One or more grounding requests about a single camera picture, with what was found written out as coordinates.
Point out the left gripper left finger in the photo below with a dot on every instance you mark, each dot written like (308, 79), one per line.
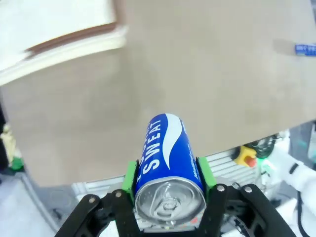
(108, 212)

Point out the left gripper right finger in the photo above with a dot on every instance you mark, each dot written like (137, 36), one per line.
(237, 212)

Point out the blue Pocari Sweat can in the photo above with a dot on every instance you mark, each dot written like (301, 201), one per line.
(170, 158)

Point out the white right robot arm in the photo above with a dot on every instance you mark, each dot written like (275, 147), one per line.
(291, 170)

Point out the yellow emergency stop button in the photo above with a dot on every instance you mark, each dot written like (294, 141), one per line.
(243, 155)

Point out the grey equipment box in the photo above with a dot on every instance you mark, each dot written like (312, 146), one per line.
(303, 138)

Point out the green plastic object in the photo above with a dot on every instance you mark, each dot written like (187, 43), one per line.
(16, 163)

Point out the blue white labelled object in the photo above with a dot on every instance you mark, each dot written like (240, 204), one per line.
(306, 49)

